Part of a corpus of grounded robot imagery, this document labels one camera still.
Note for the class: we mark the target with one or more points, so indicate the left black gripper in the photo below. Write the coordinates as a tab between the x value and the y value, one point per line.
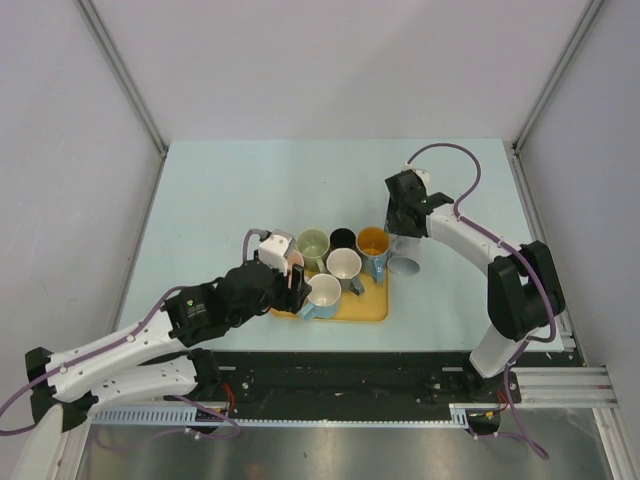
290	299

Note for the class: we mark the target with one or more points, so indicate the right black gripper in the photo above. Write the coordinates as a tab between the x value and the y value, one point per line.
391	223

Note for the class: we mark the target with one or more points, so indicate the pink mug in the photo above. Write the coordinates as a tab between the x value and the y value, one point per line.
294	259

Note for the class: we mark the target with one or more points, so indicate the light blue mug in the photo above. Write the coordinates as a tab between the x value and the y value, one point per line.
324	300

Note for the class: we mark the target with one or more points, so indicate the light green mug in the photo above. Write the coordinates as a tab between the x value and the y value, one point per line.
314	246

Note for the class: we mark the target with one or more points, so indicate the dark grey mug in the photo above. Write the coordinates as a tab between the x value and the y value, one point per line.
345	265

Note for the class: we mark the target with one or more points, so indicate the light grey mug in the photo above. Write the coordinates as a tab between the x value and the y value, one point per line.
404	256

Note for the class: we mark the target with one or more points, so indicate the blue butterfly mug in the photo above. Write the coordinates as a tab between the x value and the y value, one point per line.
373	244

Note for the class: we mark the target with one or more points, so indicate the brown dark mug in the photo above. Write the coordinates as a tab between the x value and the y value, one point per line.
342	238

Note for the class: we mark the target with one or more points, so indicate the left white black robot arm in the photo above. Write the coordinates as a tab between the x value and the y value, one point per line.
161	355

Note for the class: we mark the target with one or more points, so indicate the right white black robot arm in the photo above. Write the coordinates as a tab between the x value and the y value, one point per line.
523	290

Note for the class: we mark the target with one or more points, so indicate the yellow tray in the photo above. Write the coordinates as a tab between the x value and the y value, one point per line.
371	307

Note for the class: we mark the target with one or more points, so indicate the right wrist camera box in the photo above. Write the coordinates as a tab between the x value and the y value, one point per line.
421	173

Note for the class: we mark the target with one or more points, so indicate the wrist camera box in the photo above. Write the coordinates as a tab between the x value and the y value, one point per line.
421	173
274	250

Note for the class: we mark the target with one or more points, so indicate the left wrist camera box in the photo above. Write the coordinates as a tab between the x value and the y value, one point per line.
274	250

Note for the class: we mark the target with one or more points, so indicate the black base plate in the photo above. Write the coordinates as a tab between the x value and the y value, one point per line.
372	387

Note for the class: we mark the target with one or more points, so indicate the white cable duct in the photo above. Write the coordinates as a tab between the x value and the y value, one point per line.
455	416

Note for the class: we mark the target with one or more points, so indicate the left aluminium frame post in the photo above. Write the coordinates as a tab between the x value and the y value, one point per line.
122	74

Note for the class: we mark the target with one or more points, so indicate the aluminium frame post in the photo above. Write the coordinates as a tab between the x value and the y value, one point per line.
122	74
568	54

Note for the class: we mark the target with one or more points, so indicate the right aluminium frame post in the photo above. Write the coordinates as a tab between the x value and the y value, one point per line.
568	54

